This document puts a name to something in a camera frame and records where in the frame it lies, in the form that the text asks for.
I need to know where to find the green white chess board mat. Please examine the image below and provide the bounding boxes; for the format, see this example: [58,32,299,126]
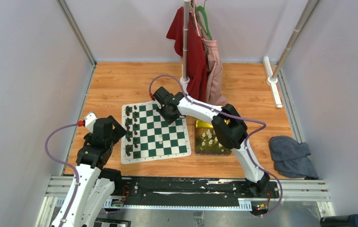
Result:
[121,101,192,165]

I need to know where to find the white clothes rack pole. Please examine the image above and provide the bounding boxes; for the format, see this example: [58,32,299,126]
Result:
[180,0,191,94]

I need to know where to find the grey cloth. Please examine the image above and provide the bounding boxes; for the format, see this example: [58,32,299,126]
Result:
[269,136,319,180]

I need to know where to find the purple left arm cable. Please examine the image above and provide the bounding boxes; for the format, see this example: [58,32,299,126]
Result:
[44,121,84,227]

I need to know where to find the yellow tray of white pieces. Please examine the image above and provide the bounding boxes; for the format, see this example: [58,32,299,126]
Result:
[194,119,232,156]

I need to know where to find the pink hanging garment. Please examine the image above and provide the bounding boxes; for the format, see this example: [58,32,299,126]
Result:
[190,0,227,106]

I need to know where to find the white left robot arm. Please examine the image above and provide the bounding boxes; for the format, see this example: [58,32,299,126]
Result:
[51,112,127,227]

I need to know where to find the green clothes hanger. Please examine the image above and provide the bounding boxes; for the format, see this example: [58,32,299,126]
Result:
[195,0,213,40]

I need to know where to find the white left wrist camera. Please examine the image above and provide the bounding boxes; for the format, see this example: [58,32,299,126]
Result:
[83,112,98,133]

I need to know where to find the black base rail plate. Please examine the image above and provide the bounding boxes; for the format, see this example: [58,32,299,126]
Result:
[111,176,280,207]

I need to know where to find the red hanging garment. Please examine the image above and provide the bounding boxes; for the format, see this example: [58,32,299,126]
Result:
[166,7,207,102]

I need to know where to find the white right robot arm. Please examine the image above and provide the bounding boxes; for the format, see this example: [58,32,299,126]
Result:
[150,87,270,198]

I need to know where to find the white rack foot right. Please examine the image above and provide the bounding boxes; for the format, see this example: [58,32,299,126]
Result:
[262,56,283,108]

